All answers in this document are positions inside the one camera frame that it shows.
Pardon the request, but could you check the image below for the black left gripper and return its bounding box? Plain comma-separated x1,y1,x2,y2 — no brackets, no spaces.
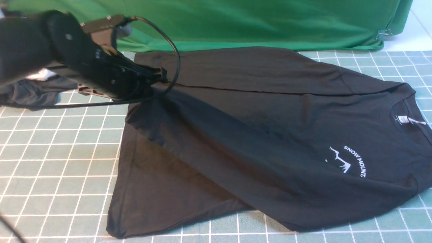
47,12,168,100

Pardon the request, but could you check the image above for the dark gray long-sleeve shirt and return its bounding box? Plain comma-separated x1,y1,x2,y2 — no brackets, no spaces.
106,47,431,239

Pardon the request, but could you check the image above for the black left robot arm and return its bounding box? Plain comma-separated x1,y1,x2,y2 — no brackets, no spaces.
0,10,168,100

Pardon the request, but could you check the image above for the white crumpled cloth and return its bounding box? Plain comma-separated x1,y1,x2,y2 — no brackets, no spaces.
26,68,52,81

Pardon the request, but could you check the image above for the green backdrop cloth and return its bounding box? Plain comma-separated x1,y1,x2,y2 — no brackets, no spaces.
7,0,412,51

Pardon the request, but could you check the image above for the dark gray crumpled garment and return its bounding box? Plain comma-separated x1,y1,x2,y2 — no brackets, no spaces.
0,71,78,106

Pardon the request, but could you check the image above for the green checkered tablecloth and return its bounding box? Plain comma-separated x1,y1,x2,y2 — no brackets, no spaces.
1,51,431,243

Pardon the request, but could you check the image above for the silver binder clip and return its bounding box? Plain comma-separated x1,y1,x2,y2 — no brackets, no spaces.
375,29,393,42

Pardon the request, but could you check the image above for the black left camera cable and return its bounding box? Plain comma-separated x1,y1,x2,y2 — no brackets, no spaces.
0,16,181,109

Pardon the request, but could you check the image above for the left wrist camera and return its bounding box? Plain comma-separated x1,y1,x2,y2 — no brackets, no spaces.
81,14,132,49

